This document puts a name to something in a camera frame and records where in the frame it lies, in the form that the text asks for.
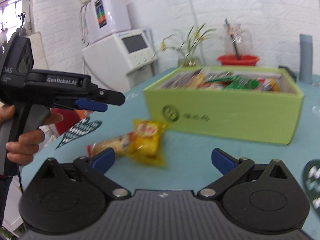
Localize black rectangular case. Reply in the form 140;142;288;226
278;66;297;79

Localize grey cylinder bottle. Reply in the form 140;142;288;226
299;34;313;84

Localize blue snack packet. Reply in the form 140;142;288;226
258;78;280;92

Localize glass vase with flowers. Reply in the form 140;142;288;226
153;23;216;67

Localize person's left hand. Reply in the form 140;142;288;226
1;105;63;165

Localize green cardboard box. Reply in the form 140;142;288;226
144;66;304;145

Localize green peas snack packet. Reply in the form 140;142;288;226
226;76;260;90

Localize white water purifier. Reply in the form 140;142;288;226
85;0;131;43

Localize black stirring stick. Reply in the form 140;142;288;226
225;19;241;60

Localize yellow biscuit roll packet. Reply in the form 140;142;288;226
87;132;133;158

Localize glass pitcher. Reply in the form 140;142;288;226
224;23;253;56

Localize white water dispenser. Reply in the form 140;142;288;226
82;29;157;93

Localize red snack packet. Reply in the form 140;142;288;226
198;72;233;90

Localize brown label clear snack pack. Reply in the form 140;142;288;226
161;72;199;88

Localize teal heart-print tablecloth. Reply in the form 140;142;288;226
22;73;319;239

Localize red plastic basket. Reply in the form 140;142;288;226
217;55;260;67

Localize yellow chips bag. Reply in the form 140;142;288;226
124;119;169;166

